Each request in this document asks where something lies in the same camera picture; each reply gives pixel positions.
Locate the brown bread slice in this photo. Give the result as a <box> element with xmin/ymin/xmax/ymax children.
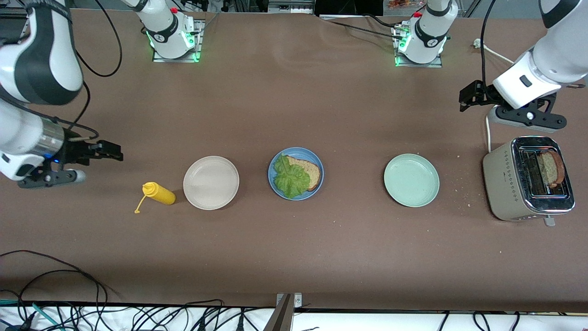
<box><xmin>287</xmin><ymin>156</ymin><xmax>322</xmax><ymax>192</ymax></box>
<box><xmin>537</xmin><ymin>151</ymin><xmax>565</xmax><ymax>188</ymax></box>

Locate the green lettuce leaf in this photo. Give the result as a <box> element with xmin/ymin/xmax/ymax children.
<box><xmin>273</xmin><ymin>154</ymin><xmax>312</xmax><ymax>200</ymax></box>

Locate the pale green round plate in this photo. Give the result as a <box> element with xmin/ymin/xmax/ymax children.
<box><xmin>384</xmin><ymin>153</ymin><xmax>440</xmax><ymax>208</ymax></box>

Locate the beige round plate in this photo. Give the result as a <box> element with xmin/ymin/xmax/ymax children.
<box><xmin>183</xmin><ymin>156</ymin><xmax>240</xmax><ymax>211</ymax></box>

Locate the blue round plate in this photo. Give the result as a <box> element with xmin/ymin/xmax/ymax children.
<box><xmin>268</xmin><ymin>147</ymin><xmax>325</xmax><ymax>201</ymax></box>

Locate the yellow mustard squeeze bottle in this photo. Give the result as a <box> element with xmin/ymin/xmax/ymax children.
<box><xmin>135</xmin><ymin>182</ymin><xmax>176</xmax><ymax>215</ymax></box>

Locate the beige chrome toaster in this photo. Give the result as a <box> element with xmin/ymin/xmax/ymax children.
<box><xmin>482</xmin><ymin>136</ymin><xmax>576</xmax><ymax>227</ymax></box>

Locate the white toaster power cord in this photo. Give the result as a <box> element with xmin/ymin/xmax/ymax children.
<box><xmin>473</xmin><ymin>39</ymin><xmax>514</xmax><ymax>153</ymax></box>

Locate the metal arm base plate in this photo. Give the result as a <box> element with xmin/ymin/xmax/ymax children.
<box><xmin>152</xmin><ymin>19</ymin><xmax>205</xmax><ymax>63</ymax></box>
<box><xmin>393</xmin><ymin>23</ymin><xmax>444</xmax><ymax>68</ymax></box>

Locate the teal cable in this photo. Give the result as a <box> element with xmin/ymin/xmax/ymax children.
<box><xmin>0</xmin><ymin>299</ymin><xmax>62</xmax><ymax>331</ymax></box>

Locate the grey metal bracket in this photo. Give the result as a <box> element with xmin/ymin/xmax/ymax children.
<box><xmin>263</xmin><ymin>293</ymin><xmax>302</xmax><ymax>331</ymax></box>

